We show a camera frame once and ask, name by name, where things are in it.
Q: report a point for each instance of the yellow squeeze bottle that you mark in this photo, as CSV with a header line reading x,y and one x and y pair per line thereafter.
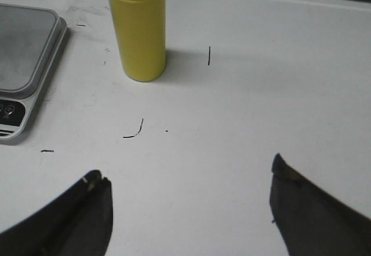
x,y
140,32

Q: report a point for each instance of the silver digital kitchen scale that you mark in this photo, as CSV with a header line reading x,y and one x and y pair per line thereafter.
x,y
31,42

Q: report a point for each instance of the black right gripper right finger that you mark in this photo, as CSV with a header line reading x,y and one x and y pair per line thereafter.
x,y
311,221

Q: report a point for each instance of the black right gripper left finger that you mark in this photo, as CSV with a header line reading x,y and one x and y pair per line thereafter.
x,y
78,222

